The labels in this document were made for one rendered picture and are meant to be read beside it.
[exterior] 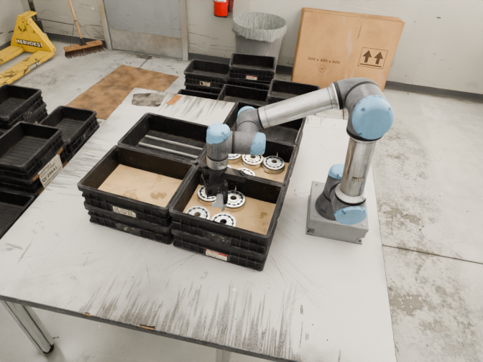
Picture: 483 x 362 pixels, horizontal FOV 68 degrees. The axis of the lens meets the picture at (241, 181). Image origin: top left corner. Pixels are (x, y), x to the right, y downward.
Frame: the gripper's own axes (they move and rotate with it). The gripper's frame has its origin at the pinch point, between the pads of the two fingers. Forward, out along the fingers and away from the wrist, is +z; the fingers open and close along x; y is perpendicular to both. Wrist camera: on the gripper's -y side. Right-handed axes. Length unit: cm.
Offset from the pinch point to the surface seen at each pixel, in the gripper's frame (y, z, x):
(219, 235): 3.9, 7.9, 9.1
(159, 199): 20.8, 11.1, -20.6
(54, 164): 70, 51, -112
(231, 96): -72, 56, -169
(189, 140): -3, 11, -58
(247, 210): -12.9, 11.0, -2.5
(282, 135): -53, 11, -48
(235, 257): -1.8, 19.5, 12.9
